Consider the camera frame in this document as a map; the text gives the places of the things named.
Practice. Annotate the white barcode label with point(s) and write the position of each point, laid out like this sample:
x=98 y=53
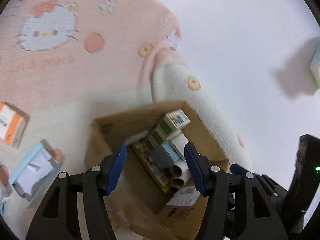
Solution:
x=137 y=137

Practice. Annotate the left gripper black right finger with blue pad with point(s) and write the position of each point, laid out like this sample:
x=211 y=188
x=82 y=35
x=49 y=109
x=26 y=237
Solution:
x=237 y=207

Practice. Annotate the white green card box top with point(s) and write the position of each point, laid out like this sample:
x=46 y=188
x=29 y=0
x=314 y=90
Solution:
x=173 y=121

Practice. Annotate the orange white small box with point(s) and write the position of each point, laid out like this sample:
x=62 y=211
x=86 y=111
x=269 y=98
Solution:
x=13 y=124

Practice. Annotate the pink Hello Kitty mat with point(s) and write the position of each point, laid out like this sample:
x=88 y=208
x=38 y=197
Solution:
x=68 y=62

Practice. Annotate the white shipping label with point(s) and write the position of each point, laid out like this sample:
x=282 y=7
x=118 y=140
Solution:
x=186 y=197

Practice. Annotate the brown cardboard box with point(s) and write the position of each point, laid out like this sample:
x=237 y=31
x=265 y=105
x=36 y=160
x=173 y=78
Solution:
x=138 y=199

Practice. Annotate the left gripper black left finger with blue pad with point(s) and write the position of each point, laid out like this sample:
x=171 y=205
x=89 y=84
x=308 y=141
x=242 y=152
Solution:
x=57 y=215

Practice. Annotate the white paper roll tubes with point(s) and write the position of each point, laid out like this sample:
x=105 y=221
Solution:
x=178 y=174

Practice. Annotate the light blue book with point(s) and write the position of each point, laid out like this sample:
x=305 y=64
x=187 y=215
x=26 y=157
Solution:
x=165 y=155

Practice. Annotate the white green card box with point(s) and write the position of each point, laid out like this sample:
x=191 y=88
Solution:
x=173 y=121
x=156 y=137

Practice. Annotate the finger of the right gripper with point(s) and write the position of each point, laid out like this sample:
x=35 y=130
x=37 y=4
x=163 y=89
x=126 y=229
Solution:
x=274 y=191

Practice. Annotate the colourful cartoon sticker book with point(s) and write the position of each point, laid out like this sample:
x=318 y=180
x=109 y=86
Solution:
x=155 y=172

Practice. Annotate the white green card box lower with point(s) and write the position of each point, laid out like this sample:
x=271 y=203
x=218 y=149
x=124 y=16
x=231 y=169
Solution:
x=156 y=137

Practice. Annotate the white spiral notebook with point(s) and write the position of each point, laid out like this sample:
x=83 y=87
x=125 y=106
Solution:
x=178 y=143

